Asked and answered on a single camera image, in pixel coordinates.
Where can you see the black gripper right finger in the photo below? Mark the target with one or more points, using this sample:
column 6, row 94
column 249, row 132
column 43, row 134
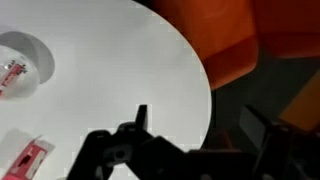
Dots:
column 276, row 150

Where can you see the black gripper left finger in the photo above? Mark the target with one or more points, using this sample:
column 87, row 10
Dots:
column 100, row 150

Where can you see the white round bowl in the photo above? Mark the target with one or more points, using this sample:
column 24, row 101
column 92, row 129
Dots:
column 41, row 56

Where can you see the yellow flat object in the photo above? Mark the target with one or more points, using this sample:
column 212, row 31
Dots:
column 305, row 106

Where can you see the red and white cardboard box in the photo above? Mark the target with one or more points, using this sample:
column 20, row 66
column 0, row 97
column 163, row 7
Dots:
column 30, row 160

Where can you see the red and white marker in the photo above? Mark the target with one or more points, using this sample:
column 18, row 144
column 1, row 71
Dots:
column 11, row 75

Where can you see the orange plastic chair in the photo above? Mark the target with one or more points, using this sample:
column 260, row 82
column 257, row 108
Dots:
column 216, row 33
column 290, row 26

